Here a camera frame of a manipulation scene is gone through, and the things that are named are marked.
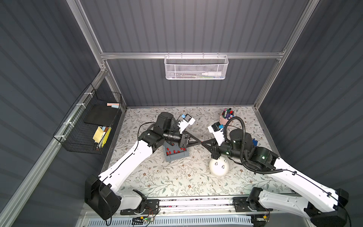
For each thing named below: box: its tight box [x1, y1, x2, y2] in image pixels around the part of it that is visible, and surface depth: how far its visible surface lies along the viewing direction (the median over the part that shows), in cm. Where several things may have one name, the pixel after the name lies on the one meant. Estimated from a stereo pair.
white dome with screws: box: [208, 156, 230, 177], surface depth 80 cm
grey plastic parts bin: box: [163, 141, 190, 162], surface depth 89 cm
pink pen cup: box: [219, 107, 235, 126], surface depth 101 cm
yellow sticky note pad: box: [92, 125, 104, 144], surface depth 69 cm
